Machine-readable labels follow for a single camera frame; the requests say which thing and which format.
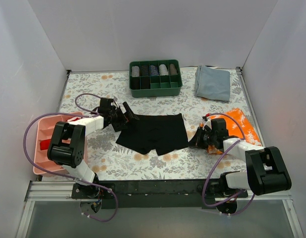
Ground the pink compartment organizer tray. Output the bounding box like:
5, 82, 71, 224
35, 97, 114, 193
34, 115, 73, 174

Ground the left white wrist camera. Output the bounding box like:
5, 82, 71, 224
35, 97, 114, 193
111, 97, 120, 108

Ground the red white rolled cloth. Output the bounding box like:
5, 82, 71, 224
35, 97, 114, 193
66, 117, 81, 122

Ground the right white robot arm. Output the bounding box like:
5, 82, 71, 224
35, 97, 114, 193
189, 117, 292, 197

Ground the light blue cloth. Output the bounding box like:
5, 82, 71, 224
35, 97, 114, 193
195, 65, 230, 102

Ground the orange white patterned cloth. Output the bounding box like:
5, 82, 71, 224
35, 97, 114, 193
209, 108, 262, 160

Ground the black boxer underwear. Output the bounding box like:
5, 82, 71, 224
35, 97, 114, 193
116, 114, 188, 156

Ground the black speckled rolled sock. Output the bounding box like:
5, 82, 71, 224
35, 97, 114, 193
140, 65, 150, 76

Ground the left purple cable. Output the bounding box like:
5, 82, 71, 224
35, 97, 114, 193
23, 93, 119, 223

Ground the aluminium frame rail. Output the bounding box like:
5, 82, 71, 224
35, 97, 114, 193
24, 181, 293, 202

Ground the green compartment organizer box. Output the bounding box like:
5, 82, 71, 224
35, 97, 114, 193
129, 59, 183, 98

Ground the blue patterned rolled sock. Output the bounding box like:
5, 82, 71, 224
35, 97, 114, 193
149, 64, 159, 76

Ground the brown rolled sock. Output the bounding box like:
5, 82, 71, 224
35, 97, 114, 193
169, 63, 178, 75

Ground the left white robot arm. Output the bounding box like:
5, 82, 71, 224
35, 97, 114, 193
47, 98, 139, 198

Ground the red rolled cloth middle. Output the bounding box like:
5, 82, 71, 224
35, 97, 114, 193
40, 139, 51, 151

